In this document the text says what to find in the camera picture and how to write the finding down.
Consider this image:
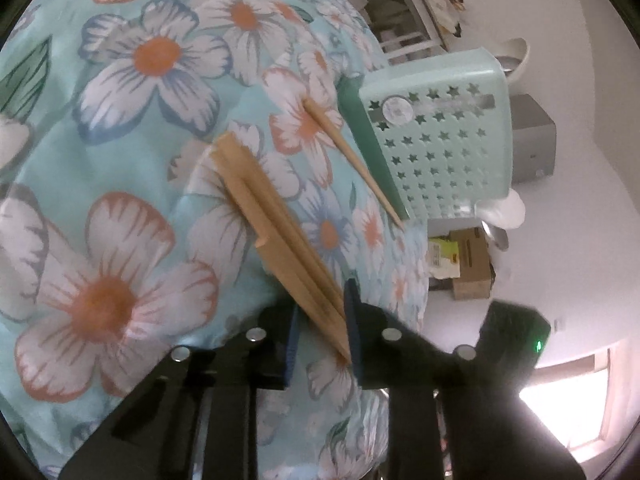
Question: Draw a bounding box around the heap of dark clutter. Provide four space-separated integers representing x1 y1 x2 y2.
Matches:
425 0 468 36

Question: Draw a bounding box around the grey refrigerator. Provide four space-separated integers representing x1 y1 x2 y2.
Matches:
510 93 557 184

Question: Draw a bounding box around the bright window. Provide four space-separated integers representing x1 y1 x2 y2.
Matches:
520 350 626 461

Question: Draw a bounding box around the dark green drip tray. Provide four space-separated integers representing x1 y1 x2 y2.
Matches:
337 76 416 221

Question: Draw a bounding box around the mint green utensil basket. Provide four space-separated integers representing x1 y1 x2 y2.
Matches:
357 47 516 221

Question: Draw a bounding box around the floral tablecloth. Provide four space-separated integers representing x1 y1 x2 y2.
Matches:
0 0 431 480

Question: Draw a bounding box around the large brown cardboard box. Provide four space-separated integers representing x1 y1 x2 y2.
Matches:
449 229 496 302

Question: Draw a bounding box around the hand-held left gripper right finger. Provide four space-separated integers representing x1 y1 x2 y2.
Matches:
344 279 587 480

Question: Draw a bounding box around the yellow green carton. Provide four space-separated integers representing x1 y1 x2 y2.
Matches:
427 238 461 280

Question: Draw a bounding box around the white ceramic spoon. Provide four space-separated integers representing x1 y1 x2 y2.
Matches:
475 191 527 231
492 37 531 80

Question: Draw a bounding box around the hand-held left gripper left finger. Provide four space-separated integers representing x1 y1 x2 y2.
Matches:
59 305 301 480

